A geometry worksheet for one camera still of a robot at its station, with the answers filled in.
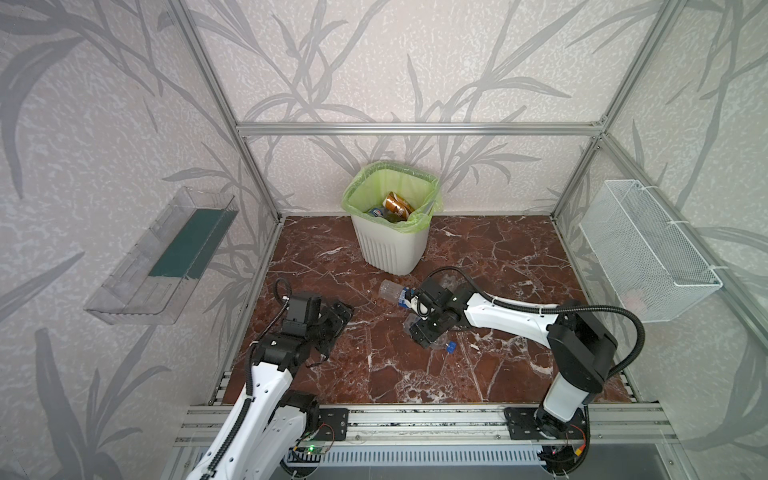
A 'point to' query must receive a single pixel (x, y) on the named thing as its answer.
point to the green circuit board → (312, 449)
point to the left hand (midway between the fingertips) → (354, 309)
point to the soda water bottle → (439, 343)
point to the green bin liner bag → (368, 186)
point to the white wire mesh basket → (651, 265)
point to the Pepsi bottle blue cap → (377, 212)
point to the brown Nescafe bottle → (393, 202)
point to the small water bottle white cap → (390, 291)
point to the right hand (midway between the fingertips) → (422, 321)
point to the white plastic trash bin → (387, 249)
